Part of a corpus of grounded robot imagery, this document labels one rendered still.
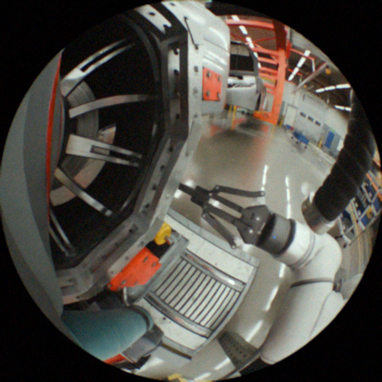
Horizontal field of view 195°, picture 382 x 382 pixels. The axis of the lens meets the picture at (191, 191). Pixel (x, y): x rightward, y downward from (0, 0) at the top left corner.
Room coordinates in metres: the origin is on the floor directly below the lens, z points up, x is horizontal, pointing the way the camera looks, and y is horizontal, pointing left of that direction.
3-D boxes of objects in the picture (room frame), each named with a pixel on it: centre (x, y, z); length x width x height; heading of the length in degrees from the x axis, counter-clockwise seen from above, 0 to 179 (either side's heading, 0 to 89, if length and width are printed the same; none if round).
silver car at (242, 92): (4.52, -1.76, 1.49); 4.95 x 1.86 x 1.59; 144
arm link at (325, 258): (-0.04, -0.27, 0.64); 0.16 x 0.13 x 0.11; 54
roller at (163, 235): (0.18, 0.17, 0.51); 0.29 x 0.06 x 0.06; 54
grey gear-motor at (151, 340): (-0.24, 0.32, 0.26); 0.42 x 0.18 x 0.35; 54
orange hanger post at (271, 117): (3.00, -2.03, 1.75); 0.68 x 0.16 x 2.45; 54
